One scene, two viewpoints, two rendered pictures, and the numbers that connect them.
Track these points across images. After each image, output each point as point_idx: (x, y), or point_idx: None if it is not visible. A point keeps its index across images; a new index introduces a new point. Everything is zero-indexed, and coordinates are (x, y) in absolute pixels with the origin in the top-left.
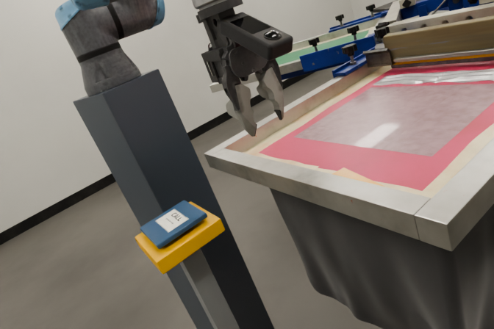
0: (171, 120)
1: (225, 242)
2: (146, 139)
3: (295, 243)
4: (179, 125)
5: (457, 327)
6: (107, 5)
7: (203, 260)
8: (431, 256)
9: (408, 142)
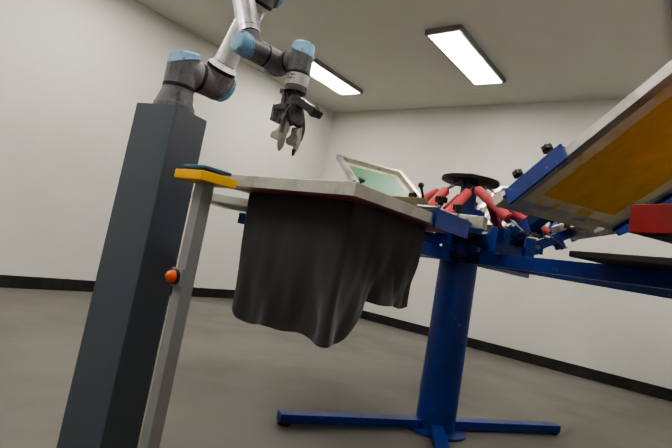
0: (194, 155)
1: (168, 270)
2: (176, 151)
3: (240, 268)
4: (196, 162)
5: (334, 289)
6: (205, 69)
7: (209, 202)
8: (337, 240)
9: None
